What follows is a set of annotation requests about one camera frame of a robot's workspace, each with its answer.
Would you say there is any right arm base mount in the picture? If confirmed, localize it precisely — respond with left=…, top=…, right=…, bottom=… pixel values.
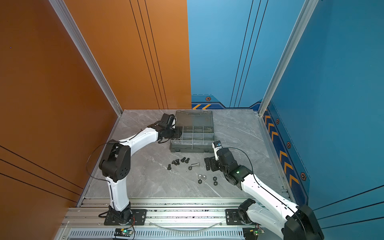
left=225, top=199, right=256, bottom=226

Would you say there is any green circuit board left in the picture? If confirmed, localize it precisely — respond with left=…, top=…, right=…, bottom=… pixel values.
left=113, top=228, right=136, bottom=240

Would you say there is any aluminium corner post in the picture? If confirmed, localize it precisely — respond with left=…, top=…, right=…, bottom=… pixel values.
left=258, top=0, right=319, bottom=117
left=49, top=0, right=123, bottom=117

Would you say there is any green circuit board right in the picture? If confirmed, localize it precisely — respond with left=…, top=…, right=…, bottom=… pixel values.
left=243, top=228, right=265, bottom=240

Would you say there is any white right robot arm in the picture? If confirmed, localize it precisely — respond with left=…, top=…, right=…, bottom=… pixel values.
left=205, top=141, right=325, bottom=240

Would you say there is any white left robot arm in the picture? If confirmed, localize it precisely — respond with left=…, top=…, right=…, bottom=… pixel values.
left=99, top=114, right=181, bottom=212

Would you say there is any aluminium corner post right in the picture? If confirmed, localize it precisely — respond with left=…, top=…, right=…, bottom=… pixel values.
left=258, top=0, right=319, bottom=117

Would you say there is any grey plastic organizer box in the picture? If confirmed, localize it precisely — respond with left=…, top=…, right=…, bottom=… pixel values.
left=170, top=110, right=216, bottom=153

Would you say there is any aluminium corner post left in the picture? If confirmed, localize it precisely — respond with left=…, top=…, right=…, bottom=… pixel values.
left=49, top=0, right=123, bottom=117

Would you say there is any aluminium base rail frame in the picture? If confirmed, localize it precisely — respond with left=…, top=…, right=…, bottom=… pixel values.
left=53, top=197, right=319, bottom=240

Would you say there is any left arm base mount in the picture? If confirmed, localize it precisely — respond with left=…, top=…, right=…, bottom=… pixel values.
left=104, top=205, right=147, bottom=226

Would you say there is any green circuit board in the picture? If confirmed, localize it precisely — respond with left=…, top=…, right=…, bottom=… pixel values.
left=243, top=228, right=265, bottom=240
left=113, top=228, right=136, bottom=240

